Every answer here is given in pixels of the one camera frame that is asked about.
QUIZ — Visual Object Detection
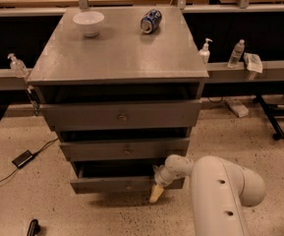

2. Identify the white power strip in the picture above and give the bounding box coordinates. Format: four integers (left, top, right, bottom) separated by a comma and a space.
226, 99, 249, 118

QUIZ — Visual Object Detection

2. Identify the blue soda can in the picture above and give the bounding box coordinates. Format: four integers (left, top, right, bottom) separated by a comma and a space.
141, 9, 162, 34

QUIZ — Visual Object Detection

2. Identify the crumpled paper packet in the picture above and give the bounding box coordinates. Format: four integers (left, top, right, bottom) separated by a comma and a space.
244, 53, 263, 73

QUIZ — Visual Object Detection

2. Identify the grey drawer cabinet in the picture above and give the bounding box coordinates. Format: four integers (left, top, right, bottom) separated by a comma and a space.
27, 6, 210, 195

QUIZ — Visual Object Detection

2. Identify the grey top drawer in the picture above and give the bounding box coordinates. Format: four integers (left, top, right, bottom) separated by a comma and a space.
40, 100, 201, 131

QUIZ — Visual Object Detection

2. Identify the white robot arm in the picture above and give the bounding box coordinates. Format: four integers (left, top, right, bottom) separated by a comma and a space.
149, 154, 266, 236

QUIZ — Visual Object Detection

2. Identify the grey middle drawer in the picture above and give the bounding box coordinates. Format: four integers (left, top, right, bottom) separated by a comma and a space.
60, 138, 190, 161

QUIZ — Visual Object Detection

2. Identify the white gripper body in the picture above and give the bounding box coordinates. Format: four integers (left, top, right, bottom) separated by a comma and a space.
154, 166, 177, 187

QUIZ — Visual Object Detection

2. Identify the grey drawer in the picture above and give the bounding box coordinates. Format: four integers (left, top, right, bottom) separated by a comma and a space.
69, 160, 186, 195
60, 138, 190, 161
40, 100, 201, 131

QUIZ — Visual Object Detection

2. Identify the black adapter cable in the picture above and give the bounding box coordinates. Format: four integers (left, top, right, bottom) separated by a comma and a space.
0, 137, 60, 199

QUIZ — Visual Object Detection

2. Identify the grey metal rail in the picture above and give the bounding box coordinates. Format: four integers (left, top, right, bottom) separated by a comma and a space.
0, 60, 284, 90

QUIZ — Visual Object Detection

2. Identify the black object on floor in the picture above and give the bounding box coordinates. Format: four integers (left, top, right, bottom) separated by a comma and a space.
27, 219, 40, 236

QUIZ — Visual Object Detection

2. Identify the white ceramic bowl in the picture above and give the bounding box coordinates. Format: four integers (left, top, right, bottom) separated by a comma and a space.
73, 11, 104, 36

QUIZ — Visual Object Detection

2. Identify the grey bottom drawer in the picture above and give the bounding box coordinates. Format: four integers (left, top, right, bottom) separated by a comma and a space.
69, 160, 186, 195

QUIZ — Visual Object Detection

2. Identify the clear plastic water bottle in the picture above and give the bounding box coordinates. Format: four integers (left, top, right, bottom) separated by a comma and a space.
228, 39, 245, 68

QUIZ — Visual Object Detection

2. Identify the clear left pump bottle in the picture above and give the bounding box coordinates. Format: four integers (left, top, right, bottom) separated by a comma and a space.
8, 53, 28, 79

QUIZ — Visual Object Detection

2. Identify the black power adapter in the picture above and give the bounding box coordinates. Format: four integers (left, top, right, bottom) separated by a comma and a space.
12, 150, 34, 168

